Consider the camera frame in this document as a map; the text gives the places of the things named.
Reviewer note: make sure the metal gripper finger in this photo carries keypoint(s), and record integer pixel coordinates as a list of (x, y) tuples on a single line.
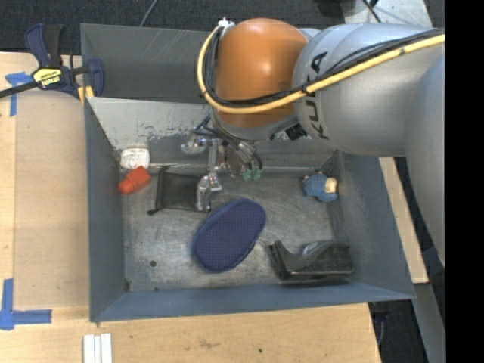
[(193, 146), (205, 195)]

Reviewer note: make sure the blue oval pad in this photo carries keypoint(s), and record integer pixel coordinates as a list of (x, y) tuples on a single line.
[(228, 234)]

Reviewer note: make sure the white rounded plastic box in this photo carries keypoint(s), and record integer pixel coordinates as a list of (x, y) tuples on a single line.
[(134, 158)]

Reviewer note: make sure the grey metal bin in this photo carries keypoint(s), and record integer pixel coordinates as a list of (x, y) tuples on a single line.
[(159, 248)]

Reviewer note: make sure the orange-red plastic block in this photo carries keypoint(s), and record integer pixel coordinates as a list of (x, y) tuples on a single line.
[(133, 182)]

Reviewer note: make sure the blue plush toy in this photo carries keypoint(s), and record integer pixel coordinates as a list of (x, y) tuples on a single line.
[(317, 187)]

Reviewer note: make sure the black cylinder on white bracket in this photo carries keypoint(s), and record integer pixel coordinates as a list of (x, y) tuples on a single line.
[(295, 132)]

